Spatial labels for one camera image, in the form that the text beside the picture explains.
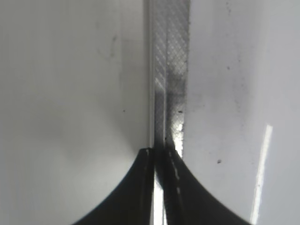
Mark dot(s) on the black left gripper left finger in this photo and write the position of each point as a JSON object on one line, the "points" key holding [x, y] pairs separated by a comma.
{"points": [[130, 202]]}

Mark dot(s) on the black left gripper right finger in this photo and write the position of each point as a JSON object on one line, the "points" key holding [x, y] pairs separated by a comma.
{"points": [[186, 200]]}

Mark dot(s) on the white board with grey frame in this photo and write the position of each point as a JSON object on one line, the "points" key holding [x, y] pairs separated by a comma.
{"points": [[225, 93]]}

